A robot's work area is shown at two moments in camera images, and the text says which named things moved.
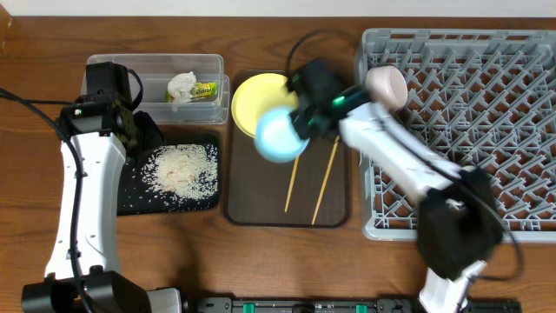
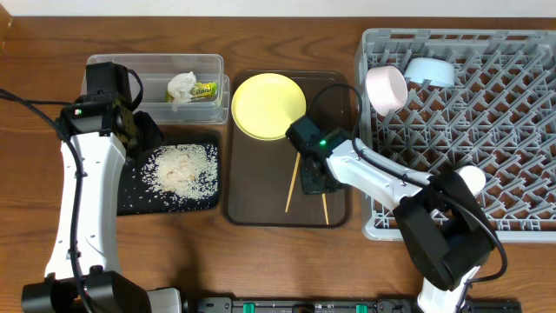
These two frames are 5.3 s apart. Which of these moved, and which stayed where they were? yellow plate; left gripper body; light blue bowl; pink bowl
Moved: light blue bowl
Stayed: left gripper body; yellow plate; pink bowl
